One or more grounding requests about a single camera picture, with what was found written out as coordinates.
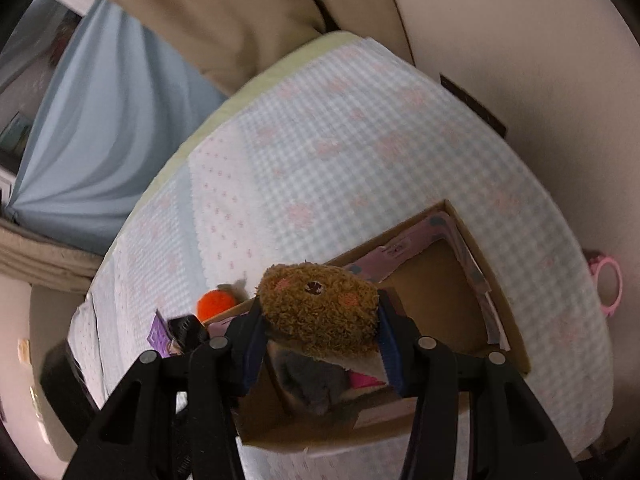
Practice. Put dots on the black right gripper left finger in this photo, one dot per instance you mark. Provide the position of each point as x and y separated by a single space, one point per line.
172 418

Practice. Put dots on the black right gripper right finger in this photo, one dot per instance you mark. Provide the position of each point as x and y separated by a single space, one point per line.
511 435

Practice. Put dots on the black patterned cloth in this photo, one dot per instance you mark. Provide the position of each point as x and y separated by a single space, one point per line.
186 334

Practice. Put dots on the magenta foam roll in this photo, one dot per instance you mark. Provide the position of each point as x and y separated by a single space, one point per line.
359 381

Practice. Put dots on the grey fluffy plush item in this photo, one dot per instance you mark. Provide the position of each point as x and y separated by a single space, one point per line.
316 386

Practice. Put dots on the brown plush bear toy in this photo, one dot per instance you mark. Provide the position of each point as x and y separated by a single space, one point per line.
322 311

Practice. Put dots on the purple snack packet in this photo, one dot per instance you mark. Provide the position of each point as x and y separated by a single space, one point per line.
159 337

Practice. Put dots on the orange plush fruit toy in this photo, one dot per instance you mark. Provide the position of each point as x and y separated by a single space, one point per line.
214 302

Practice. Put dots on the cardboard box with pink lining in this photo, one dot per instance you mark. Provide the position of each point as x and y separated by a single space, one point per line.
435 273

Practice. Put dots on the beige left curtain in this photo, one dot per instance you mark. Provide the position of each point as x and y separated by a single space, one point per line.
37 260

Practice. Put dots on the beige curtain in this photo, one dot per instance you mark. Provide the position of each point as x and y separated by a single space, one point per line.
37 260
231 41

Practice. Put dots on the checkered light blue bed blanket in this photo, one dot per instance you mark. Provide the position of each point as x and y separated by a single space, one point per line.
335 145

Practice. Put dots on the light blue hanging sheet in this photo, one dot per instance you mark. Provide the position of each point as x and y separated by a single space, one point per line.
119 105

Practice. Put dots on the pink ring toy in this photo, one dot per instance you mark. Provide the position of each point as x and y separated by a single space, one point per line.
608 278

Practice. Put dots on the dark wall plate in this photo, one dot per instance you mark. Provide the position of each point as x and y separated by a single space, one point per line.
476 106

